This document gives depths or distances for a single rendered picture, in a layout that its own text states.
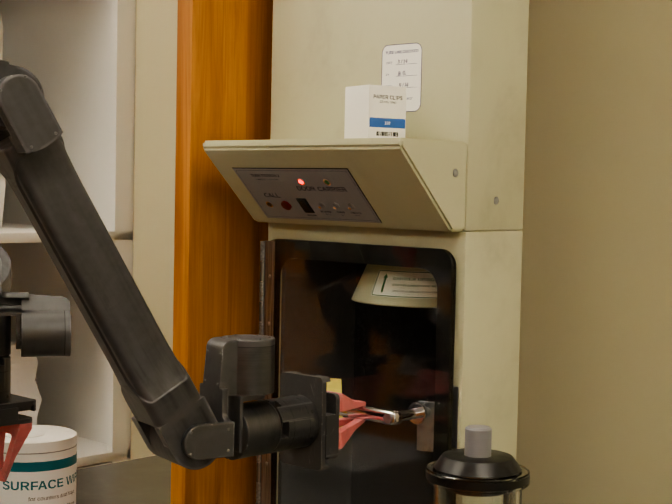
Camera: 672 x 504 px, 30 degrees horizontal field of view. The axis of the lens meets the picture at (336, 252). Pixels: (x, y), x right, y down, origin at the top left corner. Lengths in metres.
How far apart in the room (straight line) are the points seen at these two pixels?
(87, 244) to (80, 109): 1.48
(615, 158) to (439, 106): 0.43
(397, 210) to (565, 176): 0.49
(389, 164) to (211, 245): 0.36
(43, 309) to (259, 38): 0.46
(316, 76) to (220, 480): 0.54
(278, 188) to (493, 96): 0.28
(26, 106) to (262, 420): 0.41
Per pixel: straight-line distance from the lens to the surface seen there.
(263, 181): 1.52
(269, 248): 1.60
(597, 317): 1.82
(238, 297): 1.66
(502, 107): 1.46
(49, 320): 1.52
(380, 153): 1.35
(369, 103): 1.39
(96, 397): 2.66
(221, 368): 1.29
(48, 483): 1.86
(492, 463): 1.30
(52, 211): 1.19
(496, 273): 1.46
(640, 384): 1.80
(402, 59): 1.48
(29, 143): 1.15
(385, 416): 1.41
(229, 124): 1.64
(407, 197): 1.38
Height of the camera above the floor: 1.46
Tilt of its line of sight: 3 degrees down
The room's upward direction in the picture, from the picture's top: 1 degrees clockwise
